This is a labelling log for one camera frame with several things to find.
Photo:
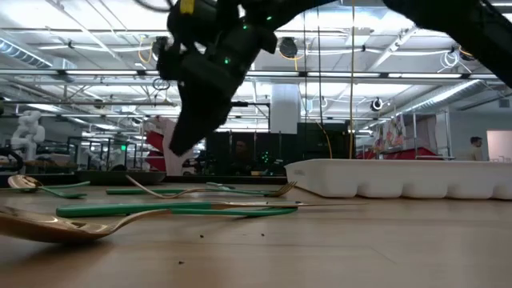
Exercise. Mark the black partition panels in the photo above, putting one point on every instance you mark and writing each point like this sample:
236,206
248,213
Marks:
216,152

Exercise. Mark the red table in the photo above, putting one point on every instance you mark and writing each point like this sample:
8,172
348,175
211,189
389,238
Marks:
416,153

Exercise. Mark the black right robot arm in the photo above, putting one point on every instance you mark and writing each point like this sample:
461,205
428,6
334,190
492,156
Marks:
460,24

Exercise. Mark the red bin rack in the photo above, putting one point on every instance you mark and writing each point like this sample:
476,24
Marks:
155,160

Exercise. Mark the white cutlery tray organizer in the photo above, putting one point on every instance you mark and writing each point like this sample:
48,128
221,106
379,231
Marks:
400,176

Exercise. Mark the black cabinet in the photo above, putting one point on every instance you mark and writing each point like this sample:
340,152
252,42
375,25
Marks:
312,140

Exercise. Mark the colourful poster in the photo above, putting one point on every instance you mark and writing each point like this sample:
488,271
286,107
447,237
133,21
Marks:
394,134

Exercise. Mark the white humanoid robot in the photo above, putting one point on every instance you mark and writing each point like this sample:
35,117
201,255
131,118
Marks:
28,132

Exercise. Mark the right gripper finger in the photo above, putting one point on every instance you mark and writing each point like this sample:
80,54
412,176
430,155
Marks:
200,116

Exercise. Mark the black aluminium table frame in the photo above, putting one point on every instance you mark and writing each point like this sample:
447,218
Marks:
224,180

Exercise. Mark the white cloth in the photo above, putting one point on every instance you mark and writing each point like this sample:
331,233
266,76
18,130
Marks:
176,166

